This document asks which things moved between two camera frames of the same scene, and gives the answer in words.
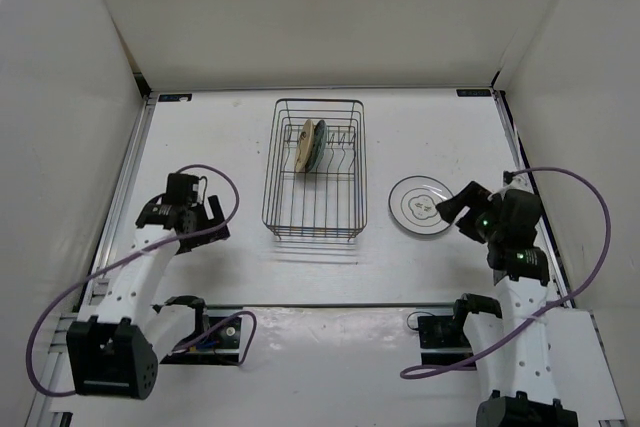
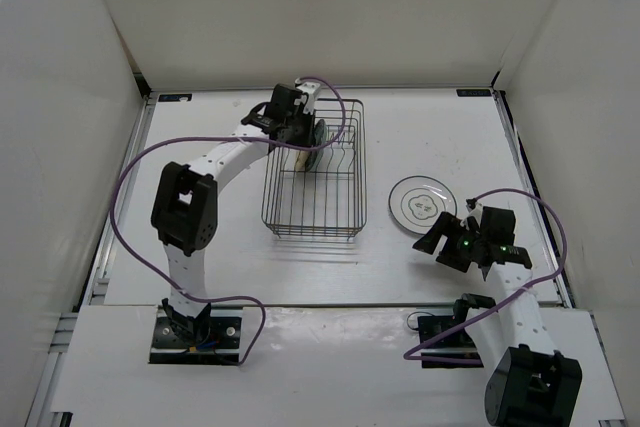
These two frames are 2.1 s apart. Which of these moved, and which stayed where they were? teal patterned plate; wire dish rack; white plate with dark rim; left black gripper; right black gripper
Moved: right black gripper; left black gripper
Stayed: white plate with dark rim; teal patterned plate; wire dish rack
